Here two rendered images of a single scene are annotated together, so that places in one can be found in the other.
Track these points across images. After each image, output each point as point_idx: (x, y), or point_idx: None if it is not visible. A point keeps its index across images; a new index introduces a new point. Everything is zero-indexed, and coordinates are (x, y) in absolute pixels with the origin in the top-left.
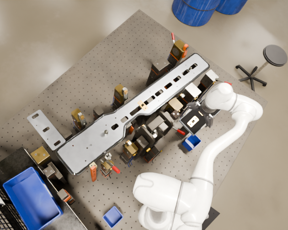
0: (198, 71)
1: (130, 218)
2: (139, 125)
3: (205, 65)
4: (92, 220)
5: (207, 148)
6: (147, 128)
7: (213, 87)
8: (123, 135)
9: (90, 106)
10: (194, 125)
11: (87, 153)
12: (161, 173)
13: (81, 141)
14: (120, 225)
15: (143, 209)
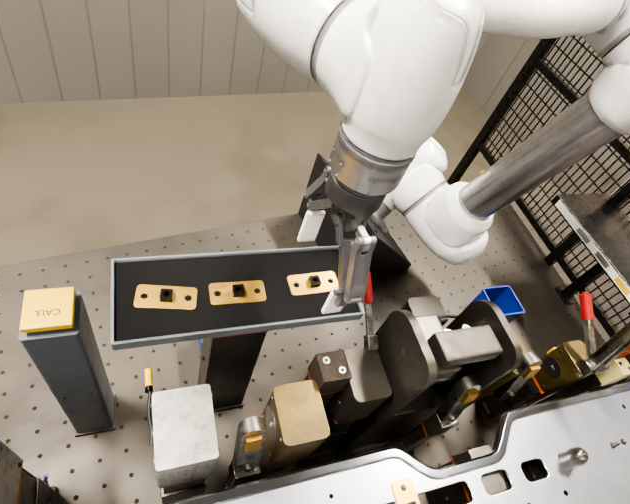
0: None
1: (451, 291)
2: None
3: None
4: (528, 331)
5: (561, 4)
6: (410, 411)
7: (450, 77)
8: (511, 420)
9: None
10: (314, 269)
11: (622, 426)
12: (348, 328)
13: None
14: (473, 293)
15: (481, 242)
